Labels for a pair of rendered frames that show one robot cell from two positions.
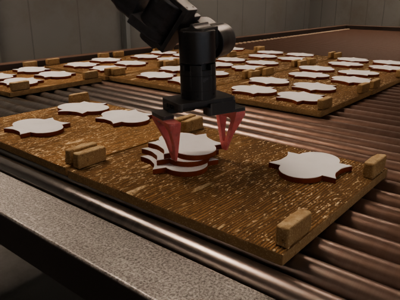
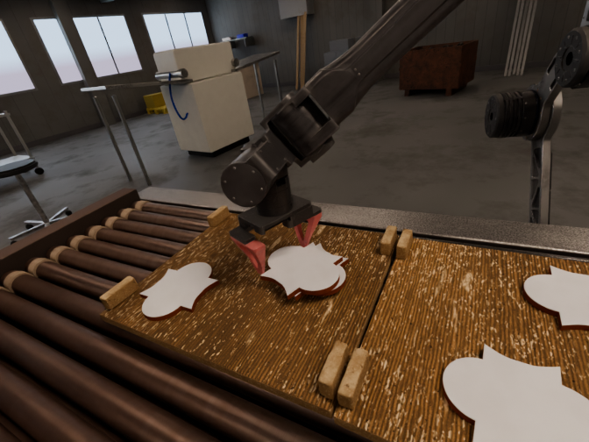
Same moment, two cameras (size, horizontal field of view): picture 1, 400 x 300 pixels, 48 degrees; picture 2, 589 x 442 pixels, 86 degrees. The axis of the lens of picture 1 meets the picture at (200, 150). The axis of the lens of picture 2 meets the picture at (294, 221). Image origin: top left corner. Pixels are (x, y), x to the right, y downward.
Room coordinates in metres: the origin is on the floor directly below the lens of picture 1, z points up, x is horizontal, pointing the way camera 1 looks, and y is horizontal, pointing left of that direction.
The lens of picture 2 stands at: (1.15, -0.03, 1.28)
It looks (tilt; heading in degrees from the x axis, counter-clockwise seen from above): 30 degrees down; 172
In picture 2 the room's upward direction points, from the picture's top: 10 degrees counter-clockwise
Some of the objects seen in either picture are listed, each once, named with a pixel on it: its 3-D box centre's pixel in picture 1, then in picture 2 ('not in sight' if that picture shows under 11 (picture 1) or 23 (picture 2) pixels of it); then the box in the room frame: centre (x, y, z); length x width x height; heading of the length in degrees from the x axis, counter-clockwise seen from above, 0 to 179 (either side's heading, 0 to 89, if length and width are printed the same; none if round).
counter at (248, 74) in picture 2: not in sight; (221, 82); (-9.68, -0.06, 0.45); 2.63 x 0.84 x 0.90; 44
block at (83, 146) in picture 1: (81, 152); (404, 243); (0.74, 0.21, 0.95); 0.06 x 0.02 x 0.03; 139
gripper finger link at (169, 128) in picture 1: (180, 131); (294, 227); (0.70, 0.03, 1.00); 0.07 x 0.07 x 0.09; 29
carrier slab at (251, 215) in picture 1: (228, 172); (259, 275); (0.70, -0.05, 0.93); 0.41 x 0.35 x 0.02; 50
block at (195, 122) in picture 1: (191, 124); (334, 367); (0.93, 0.02, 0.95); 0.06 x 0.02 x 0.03; 140
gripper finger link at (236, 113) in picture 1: (217, 124); (262, 245); (0.73, -0.03, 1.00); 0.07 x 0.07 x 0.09; 29
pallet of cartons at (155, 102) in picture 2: not in sight; (173, 99); (-9.41, -1.56, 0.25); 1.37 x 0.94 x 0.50; 134
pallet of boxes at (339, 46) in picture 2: not in sight; (349, 61); (-7.67, 3.34, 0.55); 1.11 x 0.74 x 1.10; 44
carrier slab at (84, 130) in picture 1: (80, 128); (555, 348); (0.97, 0.27, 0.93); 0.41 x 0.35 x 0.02; 49
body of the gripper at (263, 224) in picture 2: (198, 85); (273, 197); (0.71, 0.00, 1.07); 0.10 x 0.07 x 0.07; 119
